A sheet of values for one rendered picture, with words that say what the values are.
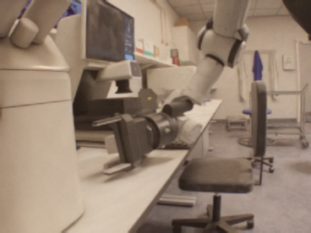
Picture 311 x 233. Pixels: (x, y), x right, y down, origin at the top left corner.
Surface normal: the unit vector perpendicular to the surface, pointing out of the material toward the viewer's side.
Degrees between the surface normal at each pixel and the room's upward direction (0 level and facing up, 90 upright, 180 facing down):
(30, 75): 72
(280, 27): 90
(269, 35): 90
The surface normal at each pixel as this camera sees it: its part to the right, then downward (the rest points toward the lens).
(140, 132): 0.70, -0.10
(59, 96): 0.95, -0.01
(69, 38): -0.32, 0.13
